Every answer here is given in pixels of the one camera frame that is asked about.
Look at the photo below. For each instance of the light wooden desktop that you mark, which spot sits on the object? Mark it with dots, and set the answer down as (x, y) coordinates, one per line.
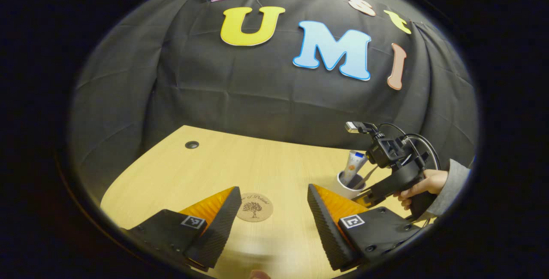
(257, 163)

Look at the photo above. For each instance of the white toothpaste tube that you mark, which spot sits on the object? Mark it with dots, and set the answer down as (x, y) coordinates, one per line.
(354, 167)

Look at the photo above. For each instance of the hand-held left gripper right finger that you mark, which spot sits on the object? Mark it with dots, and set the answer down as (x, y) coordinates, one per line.
(329, 234)

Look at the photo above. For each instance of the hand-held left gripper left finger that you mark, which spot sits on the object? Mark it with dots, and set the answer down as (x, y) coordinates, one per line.
(216, 234)

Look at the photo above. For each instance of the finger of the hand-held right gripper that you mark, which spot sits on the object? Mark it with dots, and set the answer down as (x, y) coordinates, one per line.
(363, 199)

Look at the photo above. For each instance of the white toothbrush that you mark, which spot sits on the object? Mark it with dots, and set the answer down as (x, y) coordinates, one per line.
(369, 175)

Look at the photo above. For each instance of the black backdrop cloth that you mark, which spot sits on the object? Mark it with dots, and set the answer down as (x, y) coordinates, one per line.
(257, 98)

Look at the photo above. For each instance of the round cork coaster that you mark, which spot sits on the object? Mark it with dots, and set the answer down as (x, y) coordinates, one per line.
(254, 207)

